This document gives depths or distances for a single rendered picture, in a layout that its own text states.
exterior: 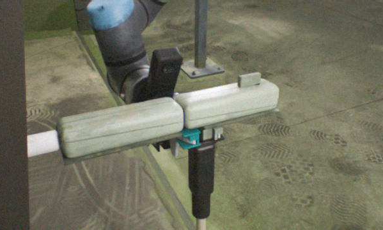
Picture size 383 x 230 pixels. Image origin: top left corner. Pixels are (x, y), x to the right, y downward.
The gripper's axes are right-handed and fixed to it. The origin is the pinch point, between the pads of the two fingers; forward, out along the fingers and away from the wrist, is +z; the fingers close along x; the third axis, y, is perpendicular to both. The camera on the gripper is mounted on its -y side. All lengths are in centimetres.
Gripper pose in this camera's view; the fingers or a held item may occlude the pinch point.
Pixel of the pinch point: (202, 130)
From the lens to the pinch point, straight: 48.4
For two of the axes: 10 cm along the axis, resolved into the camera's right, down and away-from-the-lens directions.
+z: 4.5, 3.7, -8.1
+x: -8.9, 1.8, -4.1
